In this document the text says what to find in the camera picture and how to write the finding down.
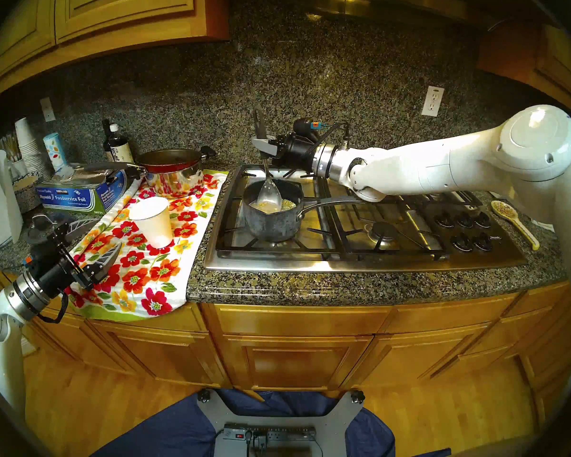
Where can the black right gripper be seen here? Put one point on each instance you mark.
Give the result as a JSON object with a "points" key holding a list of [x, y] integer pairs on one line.
{"points": [[297, 151]]}

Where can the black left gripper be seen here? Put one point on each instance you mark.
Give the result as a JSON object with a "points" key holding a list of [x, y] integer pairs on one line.
{"points": [[54, 268]]}

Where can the white paper cup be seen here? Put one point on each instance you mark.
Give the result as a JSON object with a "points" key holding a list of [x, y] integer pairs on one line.
{"points": [[152, 225]]}

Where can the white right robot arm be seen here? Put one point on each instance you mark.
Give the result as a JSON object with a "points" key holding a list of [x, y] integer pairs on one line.
{"points": [[433, 168]]}

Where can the blue foil box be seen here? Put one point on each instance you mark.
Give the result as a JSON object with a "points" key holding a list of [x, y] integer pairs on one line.
{"points": [[71, 199]]}

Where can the black round lid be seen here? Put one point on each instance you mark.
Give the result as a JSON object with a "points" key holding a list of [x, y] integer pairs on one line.
{"points": [[35, 234]]}

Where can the pale yellow cooking liquid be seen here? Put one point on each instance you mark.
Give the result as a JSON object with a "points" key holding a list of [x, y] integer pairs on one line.
{"points": [[257, 206]]}

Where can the crumpled aluminium foil sheet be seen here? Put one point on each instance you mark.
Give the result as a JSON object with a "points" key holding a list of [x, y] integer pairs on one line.
{"points": [[83, 174]]}

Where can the floral dish towel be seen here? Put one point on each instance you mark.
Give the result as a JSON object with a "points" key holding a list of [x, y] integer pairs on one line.
{"points": [[171, 270]]}

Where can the patterned woven basket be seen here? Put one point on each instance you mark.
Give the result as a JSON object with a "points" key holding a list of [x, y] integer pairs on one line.
{"points": [[27, 194]]}

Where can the dark grey saucepan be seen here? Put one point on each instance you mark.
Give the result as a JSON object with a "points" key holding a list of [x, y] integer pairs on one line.
{"points": [[271, 227]]}

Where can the dark bottle white label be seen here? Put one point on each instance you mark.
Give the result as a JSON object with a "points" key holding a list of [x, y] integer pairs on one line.
{"points": [[122, 149]]}

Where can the steel pan red interior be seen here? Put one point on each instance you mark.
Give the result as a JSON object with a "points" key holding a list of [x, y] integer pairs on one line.
{"points": [[176, 180]]}

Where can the floral print canister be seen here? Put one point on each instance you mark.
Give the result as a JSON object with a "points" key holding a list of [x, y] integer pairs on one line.
{"points": [[55, 151]]}

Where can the white utensil cup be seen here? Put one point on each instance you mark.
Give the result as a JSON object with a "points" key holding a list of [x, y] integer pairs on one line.
{"points": [[19, 169]]}

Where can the dark bottle black cap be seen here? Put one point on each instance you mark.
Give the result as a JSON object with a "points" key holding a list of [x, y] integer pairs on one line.
{"points": [[106, 134]]}

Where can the black cast iron grate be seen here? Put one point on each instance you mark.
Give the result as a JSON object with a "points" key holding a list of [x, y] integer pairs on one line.
{"points": [[430, 254], [231, 247]]}

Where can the stack of paper cups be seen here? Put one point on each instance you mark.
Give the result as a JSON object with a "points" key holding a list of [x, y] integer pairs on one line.
{"points": [[28, 144]]}

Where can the wooden chopsticks bunch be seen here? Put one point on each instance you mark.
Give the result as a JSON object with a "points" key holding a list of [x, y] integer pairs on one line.
{"points": [[10, 146]]}

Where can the stainless steel gas cooktop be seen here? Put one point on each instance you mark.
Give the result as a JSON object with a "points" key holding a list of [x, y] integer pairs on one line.
{"points": [[342, 262]]}

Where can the black round burner cap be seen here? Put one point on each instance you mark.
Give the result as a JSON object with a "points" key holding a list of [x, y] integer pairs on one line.
{"points": [[384, 231]]}

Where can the black cooktop knob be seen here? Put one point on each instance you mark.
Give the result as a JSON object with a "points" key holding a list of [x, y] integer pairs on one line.
{"points": [[445, 219], [461, 242], [483, 219], [482, 242], [464, 219]]}

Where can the blue cloth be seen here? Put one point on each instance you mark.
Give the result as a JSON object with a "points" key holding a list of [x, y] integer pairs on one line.
{"points": [[171, 432]]}

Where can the wooden upper cabinet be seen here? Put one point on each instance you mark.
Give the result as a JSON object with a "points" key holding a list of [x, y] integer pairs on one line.
{"points": [[114, 13], [552, 61]]}

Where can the wooden lower cabinets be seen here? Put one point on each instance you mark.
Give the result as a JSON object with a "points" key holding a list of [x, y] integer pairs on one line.
{"points": [[295, 361]]}

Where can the grey power strip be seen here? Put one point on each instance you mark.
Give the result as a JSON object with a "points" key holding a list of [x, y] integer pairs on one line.
{"points": [[280, 433]]}

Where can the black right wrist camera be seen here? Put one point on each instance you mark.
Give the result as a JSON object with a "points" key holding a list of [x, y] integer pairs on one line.
{"points": [[304, 127]]}

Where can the white switch plate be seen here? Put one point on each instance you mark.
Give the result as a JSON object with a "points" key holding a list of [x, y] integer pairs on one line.
{"points": [[47, 109]]}

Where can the white wall outlet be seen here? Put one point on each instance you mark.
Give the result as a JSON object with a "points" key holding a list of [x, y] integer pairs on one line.
{"points": [[432, 101]]}

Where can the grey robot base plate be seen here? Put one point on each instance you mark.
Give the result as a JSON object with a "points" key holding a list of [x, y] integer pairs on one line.
{"points": [[338, 427]]}

